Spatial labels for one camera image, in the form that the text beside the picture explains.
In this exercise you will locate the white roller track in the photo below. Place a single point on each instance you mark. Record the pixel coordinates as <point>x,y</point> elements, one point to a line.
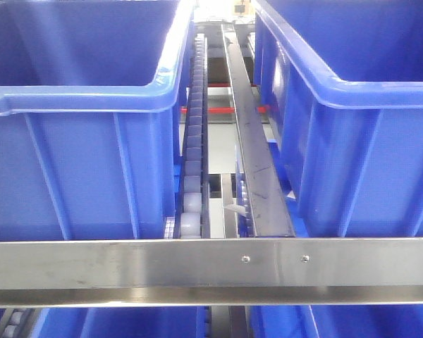
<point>192,220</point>

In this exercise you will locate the blue bin rack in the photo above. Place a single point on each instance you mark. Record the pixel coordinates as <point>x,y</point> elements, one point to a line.
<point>90,98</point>
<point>342,82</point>

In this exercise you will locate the right steel shelving rack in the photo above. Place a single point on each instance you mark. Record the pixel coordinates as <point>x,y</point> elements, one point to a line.
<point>211,272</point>

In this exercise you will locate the steel divider rail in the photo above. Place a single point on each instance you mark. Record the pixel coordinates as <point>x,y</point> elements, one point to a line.
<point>269,214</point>

